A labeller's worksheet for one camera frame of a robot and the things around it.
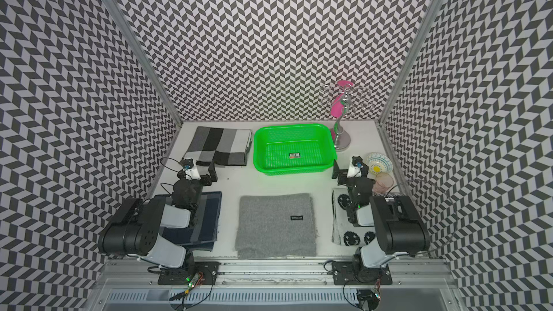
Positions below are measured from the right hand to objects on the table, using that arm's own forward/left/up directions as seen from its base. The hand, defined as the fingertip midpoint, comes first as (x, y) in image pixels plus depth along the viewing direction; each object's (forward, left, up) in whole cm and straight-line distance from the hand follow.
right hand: (345, 162), depth 90 cm
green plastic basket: (+16, +23, -11) cm, 29 cm away
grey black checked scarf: (+15, +58, -8) cm, 61 cm away
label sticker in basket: (+11, +21, -10) cm, 26 cm away
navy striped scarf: (-25, +57, -8) cm, 62 cm away
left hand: (0, +61, 0) cm, 61 cm away
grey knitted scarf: (-23, +27, -7) cm, 37 cm away
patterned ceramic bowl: (+5, -18, -9) cm, 20 cm away
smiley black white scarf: (-26, +4, -7) cm, 27 cm away
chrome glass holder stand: (+21, 0, +18) cm, 27 cm away
